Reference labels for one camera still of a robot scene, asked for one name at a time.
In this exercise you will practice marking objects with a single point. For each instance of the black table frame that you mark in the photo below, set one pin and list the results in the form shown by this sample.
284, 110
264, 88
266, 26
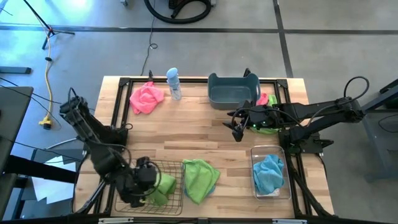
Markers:
196, 80

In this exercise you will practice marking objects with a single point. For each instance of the light blue spray bottle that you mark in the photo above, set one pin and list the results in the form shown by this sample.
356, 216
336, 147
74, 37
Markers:
174, 84

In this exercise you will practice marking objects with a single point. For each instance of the dark grey side table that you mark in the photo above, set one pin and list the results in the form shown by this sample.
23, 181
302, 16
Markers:
382, 140

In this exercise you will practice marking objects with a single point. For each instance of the silver light bar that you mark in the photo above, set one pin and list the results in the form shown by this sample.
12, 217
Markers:
289, 221
115, 220

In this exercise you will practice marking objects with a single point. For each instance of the white paper sheets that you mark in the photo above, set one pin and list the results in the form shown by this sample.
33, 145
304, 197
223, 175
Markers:
49, 189

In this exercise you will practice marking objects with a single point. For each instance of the clear plastic bin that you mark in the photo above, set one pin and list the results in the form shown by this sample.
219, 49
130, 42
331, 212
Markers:
287, 174

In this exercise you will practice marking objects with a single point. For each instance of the black stand foot bar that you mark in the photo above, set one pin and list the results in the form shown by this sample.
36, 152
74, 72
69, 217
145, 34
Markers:
15, 70

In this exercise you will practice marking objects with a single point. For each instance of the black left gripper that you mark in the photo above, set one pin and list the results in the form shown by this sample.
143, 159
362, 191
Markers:
140, 180

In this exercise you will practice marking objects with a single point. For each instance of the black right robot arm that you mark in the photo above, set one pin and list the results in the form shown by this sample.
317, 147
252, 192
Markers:
323, 109

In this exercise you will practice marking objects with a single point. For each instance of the black frame bracket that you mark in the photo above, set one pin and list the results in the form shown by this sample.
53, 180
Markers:
151, 75
247, 73

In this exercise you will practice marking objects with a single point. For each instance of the black tripod stand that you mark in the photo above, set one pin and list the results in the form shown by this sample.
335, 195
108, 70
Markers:
51, 31

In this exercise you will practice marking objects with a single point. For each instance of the green microfiber towel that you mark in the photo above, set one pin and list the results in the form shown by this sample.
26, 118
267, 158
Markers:
264, 131
164, 186
200, 179

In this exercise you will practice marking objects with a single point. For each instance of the black rig beam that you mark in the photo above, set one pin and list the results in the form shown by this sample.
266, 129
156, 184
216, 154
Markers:
199, 221

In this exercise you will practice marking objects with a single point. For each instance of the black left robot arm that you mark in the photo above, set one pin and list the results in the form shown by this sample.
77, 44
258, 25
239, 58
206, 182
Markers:
93, 130

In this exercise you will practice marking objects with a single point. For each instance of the black desk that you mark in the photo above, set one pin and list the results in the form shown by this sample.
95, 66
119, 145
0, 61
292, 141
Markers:
12, 124

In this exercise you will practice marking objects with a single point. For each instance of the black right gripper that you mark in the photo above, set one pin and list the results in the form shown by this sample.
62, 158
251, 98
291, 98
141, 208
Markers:
261, 116

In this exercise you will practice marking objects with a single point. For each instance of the blue-grey plastic basket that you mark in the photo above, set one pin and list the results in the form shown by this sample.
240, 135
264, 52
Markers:
233, 93

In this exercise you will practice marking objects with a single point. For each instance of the pink microfiber towel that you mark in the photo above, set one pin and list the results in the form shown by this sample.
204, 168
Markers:
262, 99
146, 98

